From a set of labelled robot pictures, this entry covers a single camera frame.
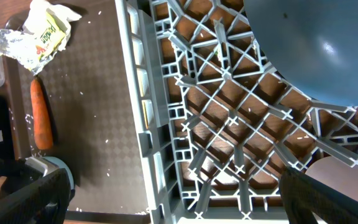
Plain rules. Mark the blue plate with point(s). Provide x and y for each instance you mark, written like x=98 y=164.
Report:
x=312 y=43

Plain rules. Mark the light blue rice bowl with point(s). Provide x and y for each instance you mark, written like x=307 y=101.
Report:
x=48 y=164

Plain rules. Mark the brown serving tray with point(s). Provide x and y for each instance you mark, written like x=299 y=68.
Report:
x=87 y=95

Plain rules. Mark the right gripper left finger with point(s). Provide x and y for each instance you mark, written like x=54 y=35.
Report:
x=44 y=201

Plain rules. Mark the orange carrot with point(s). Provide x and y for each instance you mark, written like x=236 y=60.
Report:
x=43 y=136

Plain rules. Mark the yellow green snack packet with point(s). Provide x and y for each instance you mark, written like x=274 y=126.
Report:
x=48 y=37

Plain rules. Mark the silver foil wrapper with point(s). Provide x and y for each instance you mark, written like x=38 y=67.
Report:
x=30 y=52

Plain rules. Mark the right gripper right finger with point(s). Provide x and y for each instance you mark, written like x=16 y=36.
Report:
x=304 y=198

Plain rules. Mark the grey dishwasher rack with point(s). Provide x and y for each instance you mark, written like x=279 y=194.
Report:
x=216 y=122

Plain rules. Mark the pink cup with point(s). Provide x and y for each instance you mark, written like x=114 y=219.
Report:
x=336 y=175

